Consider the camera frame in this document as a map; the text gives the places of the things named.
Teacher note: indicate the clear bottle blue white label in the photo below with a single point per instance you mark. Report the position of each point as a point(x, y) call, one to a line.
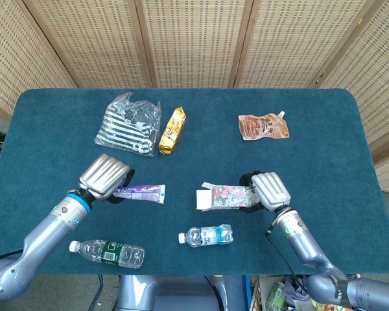
point(207, 236)

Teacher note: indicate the purple white toothpaste tube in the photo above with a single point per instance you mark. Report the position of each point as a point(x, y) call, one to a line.
point(146, 191)

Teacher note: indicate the woven bamboo folding screen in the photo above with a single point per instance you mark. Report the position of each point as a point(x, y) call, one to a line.
point(194, 42)

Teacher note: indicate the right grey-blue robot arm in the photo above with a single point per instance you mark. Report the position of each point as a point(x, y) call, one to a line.
point(301, 239)

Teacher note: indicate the teal carpet table cover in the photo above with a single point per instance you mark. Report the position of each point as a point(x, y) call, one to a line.
point(197, 162)

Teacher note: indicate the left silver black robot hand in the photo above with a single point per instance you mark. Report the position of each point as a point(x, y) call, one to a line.
point(103, 176)

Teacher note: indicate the green plastic bottle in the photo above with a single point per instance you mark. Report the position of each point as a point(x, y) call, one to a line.
point(275, 296)

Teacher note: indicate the floral toothpaste carton box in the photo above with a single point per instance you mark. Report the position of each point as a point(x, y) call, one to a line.
point(227, 196)

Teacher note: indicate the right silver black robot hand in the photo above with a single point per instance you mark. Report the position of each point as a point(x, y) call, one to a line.
point(272, 191)

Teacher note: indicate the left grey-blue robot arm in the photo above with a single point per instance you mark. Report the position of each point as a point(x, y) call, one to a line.
point(42, 233)

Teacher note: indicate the striped cloth in plastic bag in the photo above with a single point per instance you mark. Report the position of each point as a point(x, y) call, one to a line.
point(126, 126)

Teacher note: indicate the purple crumpled cloth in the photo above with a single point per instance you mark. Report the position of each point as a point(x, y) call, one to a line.
point(293, 291)

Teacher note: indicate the yellow foil snack pack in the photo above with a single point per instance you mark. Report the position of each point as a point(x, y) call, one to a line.
point(172, 131)

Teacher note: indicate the grey-blue robot torso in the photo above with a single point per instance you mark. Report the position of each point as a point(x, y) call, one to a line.
point(168, 294)

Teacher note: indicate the brown spout pouch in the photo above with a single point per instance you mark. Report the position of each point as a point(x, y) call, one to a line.
point(262, 127)

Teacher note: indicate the clear bottle green label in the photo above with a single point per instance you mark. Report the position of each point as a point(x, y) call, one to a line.
point(107, 253)

